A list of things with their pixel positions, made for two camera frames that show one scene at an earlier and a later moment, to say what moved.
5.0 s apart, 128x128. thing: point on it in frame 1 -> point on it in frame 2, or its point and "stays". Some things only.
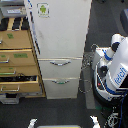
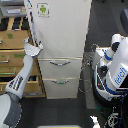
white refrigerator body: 58,30 stays
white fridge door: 60,27 stays
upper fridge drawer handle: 60,64 stays
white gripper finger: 32,122 -> 26,40
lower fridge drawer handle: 60,82 stays
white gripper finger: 95,121 -> 40,46
